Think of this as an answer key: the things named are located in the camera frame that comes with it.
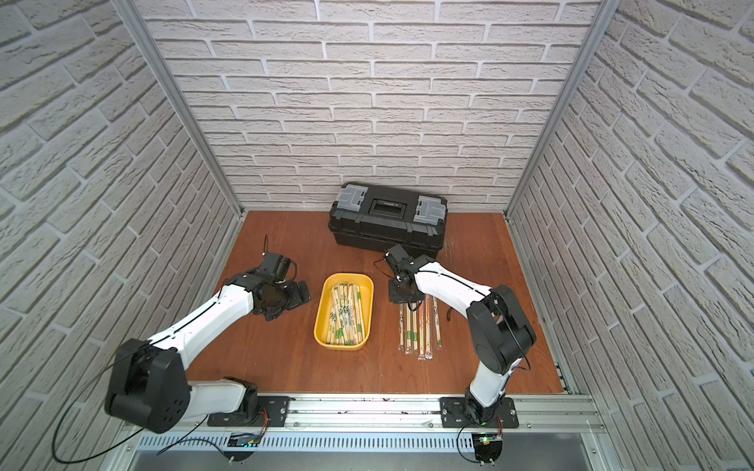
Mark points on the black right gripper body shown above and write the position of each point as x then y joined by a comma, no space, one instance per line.
398,294

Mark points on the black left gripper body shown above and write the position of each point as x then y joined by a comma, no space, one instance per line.
295,294

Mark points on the green panda chopsticks pair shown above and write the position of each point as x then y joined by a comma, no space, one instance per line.
436,323

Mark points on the yellow plastic storage box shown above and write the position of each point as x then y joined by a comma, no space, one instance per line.
344,314

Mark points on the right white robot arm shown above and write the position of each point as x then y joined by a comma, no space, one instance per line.
500,331

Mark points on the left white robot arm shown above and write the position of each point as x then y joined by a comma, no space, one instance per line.
148,386

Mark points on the black plastic toolbox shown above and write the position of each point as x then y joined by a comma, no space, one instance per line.
378,217

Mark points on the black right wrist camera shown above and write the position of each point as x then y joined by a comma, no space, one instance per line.
398,260

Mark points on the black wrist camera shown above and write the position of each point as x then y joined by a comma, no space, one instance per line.
274,267
398,260

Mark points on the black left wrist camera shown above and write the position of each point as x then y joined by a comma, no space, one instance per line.
274,267

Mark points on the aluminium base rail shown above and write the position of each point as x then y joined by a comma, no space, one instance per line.
383,431

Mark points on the aluminium frame post right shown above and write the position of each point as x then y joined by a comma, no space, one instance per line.
602,19

